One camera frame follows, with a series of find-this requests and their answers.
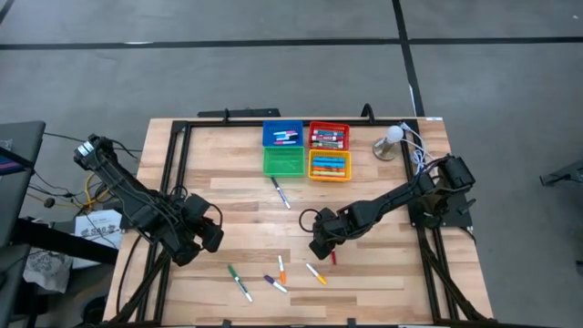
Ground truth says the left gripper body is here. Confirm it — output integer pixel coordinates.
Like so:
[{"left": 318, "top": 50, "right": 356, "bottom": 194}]
[{"left": 179, "top": 193, "right": 214, "bottom": 250}]

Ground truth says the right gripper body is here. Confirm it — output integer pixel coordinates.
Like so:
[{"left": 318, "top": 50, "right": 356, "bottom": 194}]
[{"left": 312, "top": 207, "right": 354, "bottom": 247}]

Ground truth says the thin green marker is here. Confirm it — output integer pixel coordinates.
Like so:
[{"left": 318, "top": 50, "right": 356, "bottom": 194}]
[{"left": 227, "top": 263, "right": 253, "bottom": 303}]

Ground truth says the purple white marker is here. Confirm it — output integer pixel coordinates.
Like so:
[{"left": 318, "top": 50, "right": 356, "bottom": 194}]
[{"left": 263, "top": 274, "right": 289, "bottom": 294}]

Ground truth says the thin dark blue marker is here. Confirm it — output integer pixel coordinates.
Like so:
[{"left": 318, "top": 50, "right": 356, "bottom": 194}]
[{"left": 271, "top": 176, "right": 292, "bottom": 210}]

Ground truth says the yellow plastic basket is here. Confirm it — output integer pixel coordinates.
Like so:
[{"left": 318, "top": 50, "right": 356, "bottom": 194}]
[{"left": 307, "top": 149, "right": 353, "bottom": 182}]

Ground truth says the green plastic basket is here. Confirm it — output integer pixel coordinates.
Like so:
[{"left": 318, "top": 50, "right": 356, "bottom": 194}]
[{"left": 261, "top": 146, "right": 306, "bottom": 179}]

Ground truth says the white printed paper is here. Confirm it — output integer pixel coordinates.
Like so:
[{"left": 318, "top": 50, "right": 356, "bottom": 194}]
[{"left": 74, "top": 209, "right": 123, "bottom": 270}]

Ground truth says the red plastic basket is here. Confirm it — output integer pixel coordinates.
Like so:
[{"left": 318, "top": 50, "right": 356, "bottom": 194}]
[{"left": 306, "top": 121, "right": 351, "bottom": 152}]

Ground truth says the brass lamp with white bulb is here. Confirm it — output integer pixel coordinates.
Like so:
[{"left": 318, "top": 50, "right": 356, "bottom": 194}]
[{"left": 372, "top": 125, "right": 405, "bottom": 162}]

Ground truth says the black power strip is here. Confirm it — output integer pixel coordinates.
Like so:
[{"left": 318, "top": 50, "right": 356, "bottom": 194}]
[{"left": 197, "top": 108, "right": 281, "bottom": 118}]

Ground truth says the blue plastic basket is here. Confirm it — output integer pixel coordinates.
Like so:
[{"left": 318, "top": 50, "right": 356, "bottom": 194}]
[{"left": 261, "top": 119, "right": 305, "bottom": 149}]

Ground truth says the black floor bar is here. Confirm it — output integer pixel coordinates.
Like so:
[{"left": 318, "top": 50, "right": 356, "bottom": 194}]
[{"left": 11, "top": 217, "right": 120, "bottom": 266}]

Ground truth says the patterned grey cloth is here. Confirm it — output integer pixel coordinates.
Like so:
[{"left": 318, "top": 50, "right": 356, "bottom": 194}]
[{"left": 22, "top": 248, "right": 74, "bottom": 293}]

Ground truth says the dark grey side desk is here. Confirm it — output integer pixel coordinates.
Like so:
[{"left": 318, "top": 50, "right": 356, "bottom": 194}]
[{"left": 0, "top": 120, "right": 46, "bottom": 328}]

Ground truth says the grey chair base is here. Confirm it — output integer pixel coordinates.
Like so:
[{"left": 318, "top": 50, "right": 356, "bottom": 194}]
[{"left": 539, "top": 159, "right": 583, "bottom": 188}]

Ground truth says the yellow cable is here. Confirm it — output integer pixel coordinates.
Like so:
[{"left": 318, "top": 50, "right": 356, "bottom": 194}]
[{"left": 26, "top": 172, "right": 111, "bottom": 209}]

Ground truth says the white lamp cable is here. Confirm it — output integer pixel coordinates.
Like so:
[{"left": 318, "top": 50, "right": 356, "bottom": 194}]
[{"left": 398, "top": 121, "right": 434, "bottom": 168}]

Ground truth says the black floor cable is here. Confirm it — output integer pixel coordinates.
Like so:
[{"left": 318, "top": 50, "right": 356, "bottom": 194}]
[
  {"left": 531, "top": 174, "right": 583, "bottom": 231},
  {"left": 44, "top": 131, "right": 144, "bottom": 153}
]

